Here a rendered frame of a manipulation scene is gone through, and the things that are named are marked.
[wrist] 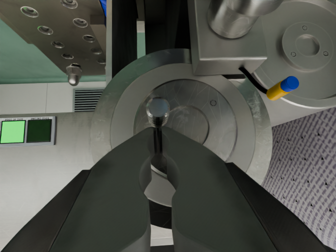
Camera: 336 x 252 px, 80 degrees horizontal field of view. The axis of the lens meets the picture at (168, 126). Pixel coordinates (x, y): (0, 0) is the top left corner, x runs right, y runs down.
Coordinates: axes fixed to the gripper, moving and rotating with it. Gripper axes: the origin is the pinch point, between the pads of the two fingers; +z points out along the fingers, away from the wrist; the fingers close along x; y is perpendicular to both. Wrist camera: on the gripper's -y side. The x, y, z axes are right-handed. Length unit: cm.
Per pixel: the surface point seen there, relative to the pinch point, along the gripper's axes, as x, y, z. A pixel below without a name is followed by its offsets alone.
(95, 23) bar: -9.4, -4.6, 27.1
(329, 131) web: 19.8, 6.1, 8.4
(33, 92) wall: -175, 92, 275
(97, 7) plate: -8.7, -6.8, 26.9
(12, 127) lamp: -34, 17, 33
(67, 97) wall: -127, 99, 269
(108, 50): -4.1, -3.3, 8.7
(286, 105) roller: 11.4, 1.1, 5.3
